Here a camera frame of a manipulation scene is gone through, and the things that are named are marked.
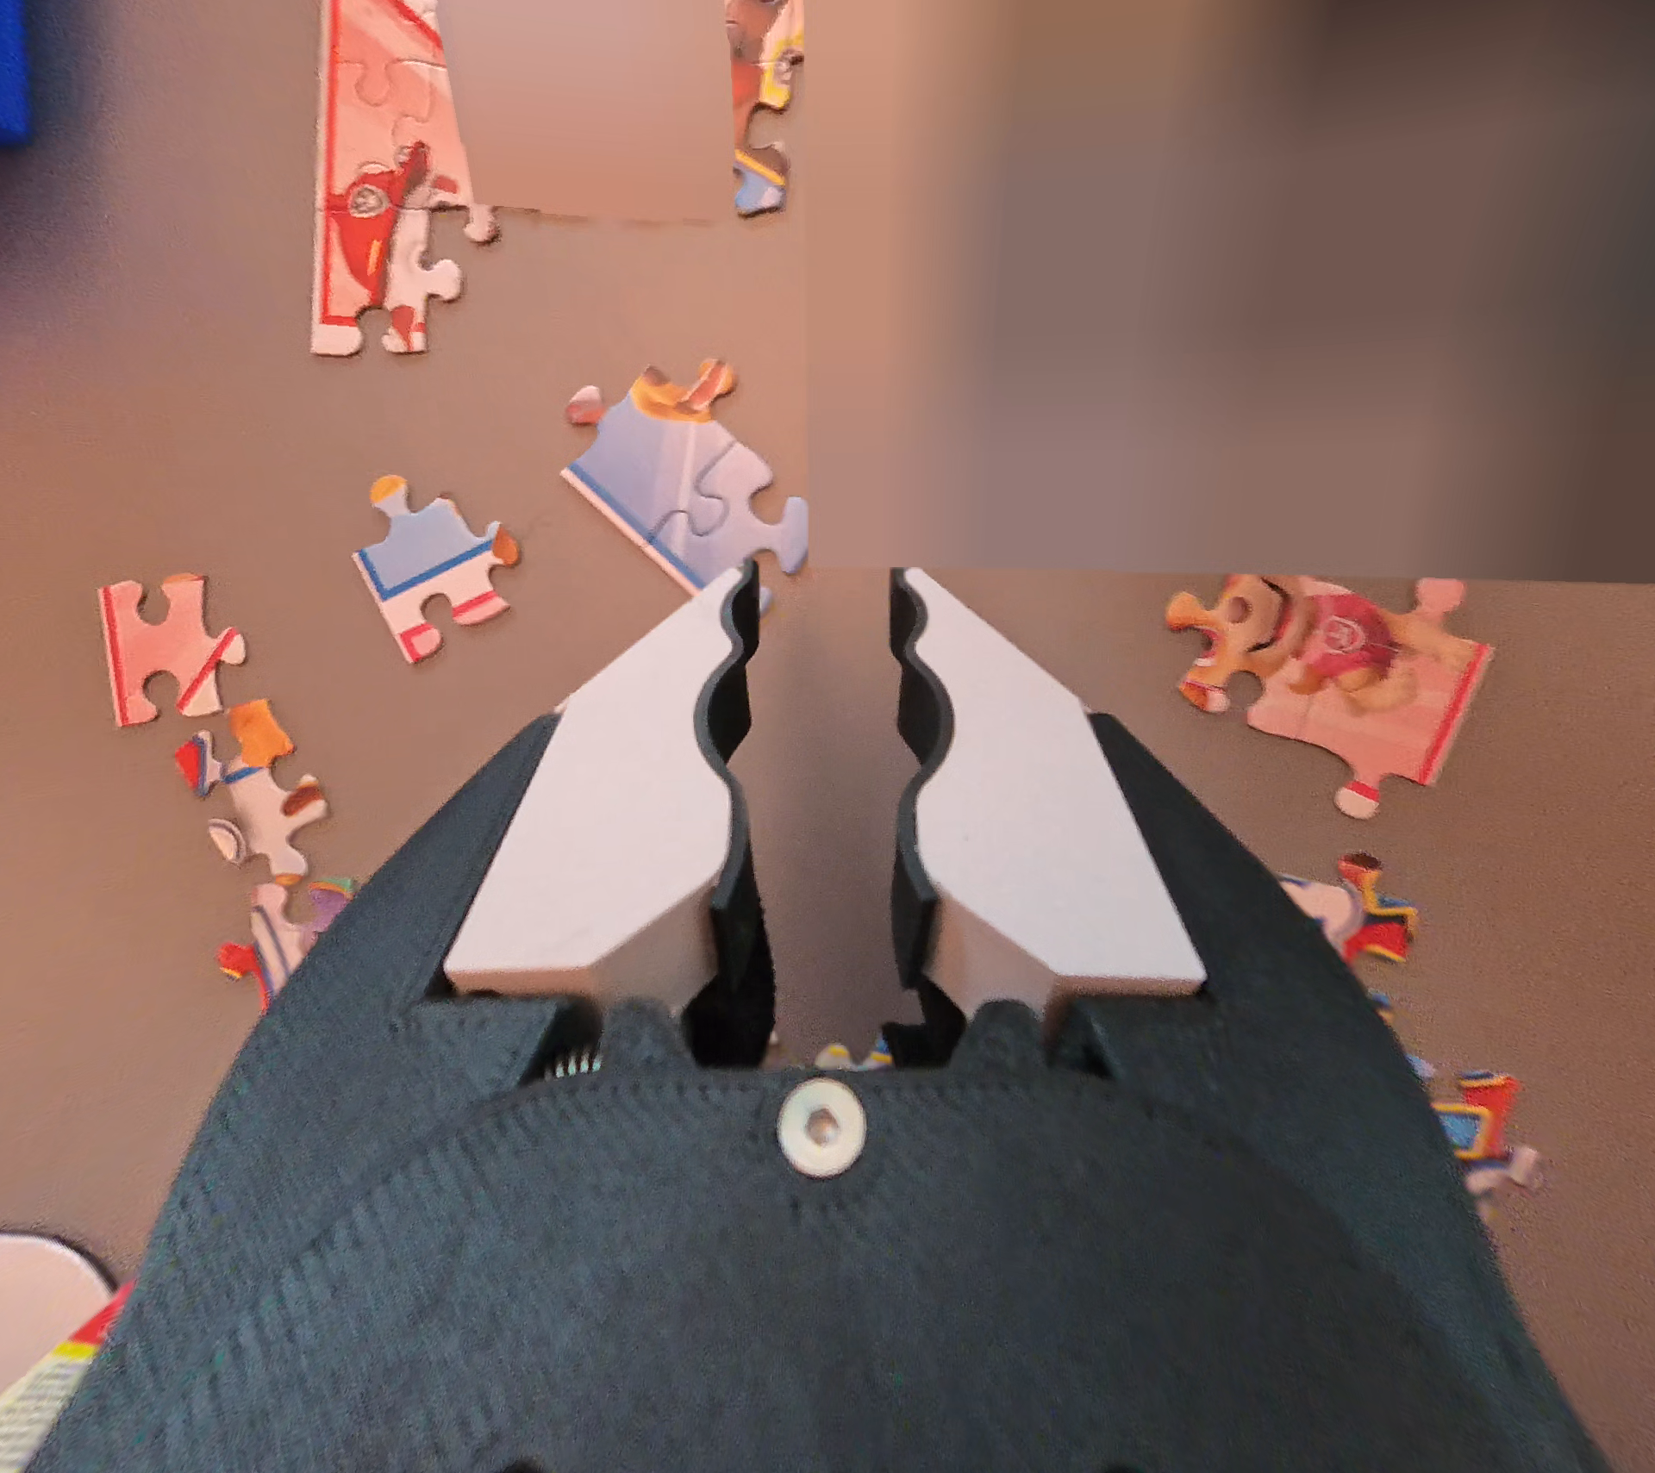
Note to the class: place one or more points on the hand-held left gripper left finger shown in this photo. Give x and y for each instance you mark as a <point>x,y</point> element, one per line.
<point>595,840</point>

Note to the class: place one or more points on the white orange puzzle piece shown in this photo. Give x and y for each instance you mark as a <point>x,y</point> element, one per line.
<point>266,814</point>

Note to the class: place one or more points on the red border dog puzzle section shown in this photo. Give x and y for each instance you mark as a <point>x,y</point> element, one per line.
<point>374,142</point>

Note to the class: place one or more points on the colourful puzzle box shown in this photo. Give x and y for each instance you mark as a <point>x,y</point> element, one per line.
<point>52,1344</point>

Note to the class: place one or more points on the grey desk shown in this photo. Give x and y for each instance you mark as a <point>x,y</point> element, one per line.
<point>193,400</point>

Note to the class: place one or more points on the purple teal striped puzzle piece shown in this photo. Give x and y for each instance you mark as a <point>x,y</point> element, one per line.
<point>292,930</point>

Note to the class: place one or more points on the red blue logo puzzle section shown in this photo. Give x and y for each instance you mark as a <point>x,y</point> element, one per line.
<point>1371,918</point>

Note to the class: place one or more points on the pink dog puzzle piece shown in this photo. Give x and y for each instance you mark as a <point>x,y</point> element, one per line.
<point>1331,645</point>

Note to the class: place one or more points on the blue white red striped puzzle piece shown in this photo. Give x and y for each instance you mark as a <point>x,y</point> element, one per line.
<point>426,568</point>

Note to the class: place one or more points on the pink red striped puzzle piece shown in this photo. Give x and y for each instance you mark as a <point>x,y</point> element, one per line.
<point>155,645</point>

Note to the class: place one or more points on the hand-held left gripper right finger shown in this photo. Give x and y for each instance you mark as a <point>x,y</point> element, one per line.
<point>1061,840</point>

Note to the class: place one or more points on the light blue sky puzzle section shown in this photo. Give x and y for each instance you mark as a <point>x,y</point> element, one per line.
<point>673,478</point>

